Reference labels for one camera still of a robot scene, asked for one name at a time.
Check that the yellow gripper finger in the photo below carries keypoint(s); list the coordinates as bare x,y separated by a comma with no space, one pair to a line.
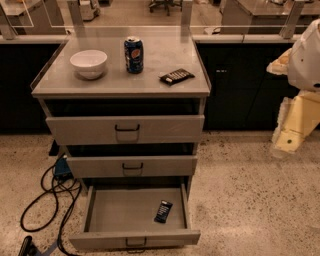
297,118
280,65

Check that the blue rxbar blueberry bar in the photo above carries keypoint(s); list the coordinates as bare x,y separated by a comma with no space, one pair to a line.
163,211

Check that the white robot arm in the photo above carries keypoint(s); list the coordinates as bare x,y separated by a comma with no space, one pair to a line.
304,61

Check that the grey top drawer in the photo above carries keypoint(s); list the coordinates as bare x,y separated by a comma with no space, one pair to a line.
103,130

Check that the grey drawer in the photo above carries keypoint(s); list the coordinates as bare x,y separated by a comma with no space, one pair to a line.
132,166
103,130
124,219

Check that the grey drawer cabinet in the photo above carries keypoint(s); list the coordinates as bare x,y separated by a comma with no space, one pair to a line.
64,93

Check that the grey bottom drawer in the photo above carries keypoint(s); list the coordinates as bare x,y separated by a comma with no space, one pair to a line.
124,219

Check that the grey middle drawer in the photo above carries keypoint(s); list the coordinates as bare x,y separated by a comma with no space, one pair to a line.
132,166

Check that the dark snack bar wrapper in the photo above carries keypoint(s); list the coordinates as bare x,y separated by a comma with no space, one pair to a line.
176,76

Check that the black office chair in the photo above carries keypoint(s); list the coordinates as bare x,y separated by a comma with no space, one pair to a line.
166,3

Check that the blue pepsi can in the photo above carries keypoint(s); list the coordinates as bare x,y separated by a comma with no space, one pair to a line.
134,54

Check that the white ceramic bowl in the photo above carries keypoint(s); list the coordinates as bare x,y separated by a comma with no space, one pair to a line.
89,64

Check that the white device in background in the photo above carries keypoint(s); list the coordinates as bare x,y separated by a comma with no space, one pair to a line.
89,9

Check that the blue power box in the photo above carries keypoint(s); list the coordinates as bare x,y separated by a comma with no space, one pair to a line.
61,169

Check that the black object on floor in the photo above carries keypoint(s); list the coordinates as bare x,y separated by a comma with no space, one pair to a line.
27,248

